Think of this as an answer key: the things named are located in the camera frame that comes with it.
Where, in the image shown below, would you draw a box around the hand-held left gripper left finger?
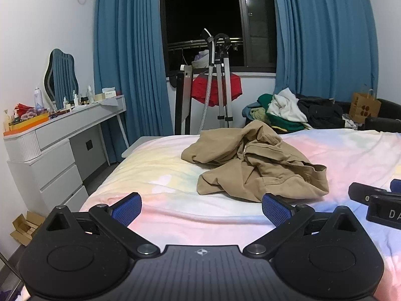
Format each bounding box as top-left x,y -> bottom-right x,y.
46,192 -> 161,260

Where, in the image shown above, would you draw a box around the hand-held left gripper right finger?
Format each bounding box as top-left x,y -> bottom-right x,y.
243,193 -> 361,259

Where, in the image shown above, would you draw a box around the khaki printed t-shirt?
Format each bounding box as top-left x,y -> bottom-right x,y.
181,120 -> 330,203

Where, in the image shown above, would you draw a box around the pastel tie-dye bed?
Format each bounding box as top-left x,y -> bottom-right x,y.
80,127 -> 401,301

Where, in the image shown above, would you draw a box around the white grey vanity desk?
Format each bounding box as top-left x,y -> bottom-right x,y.
3,95 -> 130,219

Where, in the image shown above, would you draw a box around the brown paper bag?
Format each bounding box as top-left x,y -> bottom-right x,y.
350,85 -> 382,123

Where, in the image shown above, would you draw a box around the green garment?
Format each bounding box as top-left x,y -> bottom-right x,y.
257,93 -> 307,133

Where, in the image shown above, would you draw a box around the black garment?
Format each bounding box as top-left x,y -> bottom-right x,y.
296,93 -> 346,129

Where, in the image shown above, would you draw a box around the cardboard boxes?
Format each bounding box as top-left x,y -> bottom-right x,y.
10,211 -> 46,247

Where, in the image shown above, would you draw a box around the light blue garment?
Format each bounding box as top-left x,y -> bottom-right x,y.
242,102 -> 261,120

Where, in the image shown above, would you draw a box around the white garment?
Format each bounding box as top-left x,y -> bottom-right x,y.
268,88 -> 309,123

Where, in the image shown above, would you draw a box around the black chair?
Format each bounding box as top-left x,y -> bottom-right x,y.
174,64 -> 192,135

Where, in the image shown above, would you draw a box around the orange box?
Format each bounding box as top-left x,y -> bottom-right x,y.
8,113 -> 50,132

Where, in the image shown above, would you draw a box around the garment steamer stand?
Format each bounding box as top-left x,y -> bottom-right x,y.
200,28 -> 234,130

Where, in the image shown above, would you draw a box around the red garment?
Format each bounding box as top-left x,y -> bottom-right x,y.
192,73 -> 244,107

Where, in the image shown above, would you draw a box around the red pouch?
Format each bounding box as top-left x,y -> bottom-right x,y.
14,103 -> 36,116

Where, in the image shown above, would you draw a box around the wavy framed mirror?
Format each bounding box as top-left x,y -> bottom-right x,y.
44,48 -> 79,103

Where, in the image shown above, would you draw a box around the lilac cloth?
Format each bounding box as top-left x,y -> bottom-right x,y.
192,49 -> 211,69

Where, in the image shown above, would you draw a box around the metal balcony railing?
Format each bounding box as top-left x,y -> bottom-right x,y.
167,38 -> 244,51

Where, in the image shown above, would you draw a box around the dark window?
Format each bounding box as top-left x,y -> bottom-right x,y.
159,0 -> 278,73

